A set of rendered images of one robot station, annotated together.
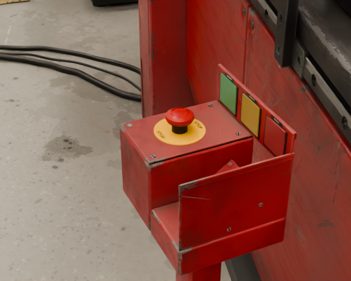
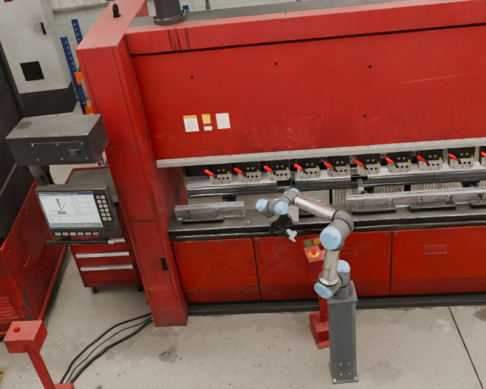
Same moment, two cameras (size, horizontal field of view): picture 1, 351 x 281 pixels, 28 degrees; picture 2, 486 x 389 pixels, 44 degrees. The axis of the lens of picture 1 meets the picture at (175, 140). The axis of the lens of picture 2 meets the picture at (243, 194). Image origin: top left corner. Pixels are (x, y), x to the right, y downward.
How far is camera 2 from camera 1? 372 cm
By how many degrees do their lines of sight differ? 57
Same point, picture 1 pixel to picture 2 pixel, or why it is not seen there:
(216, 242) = not seen: hidden behind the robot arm
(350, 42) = (307, 220)
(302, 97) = (298, 238)
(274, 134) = not seen: hidden behind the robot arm
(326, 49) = (307, 224)
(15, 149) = (161, 372)
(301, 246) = not seen: hidden behind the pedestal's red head
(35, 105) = (128, 365)
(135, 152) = (318, 262)
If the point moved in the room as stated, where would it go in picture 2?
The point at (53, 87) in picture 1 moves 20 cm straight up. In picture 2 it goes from (115, 358) to (108, 340)
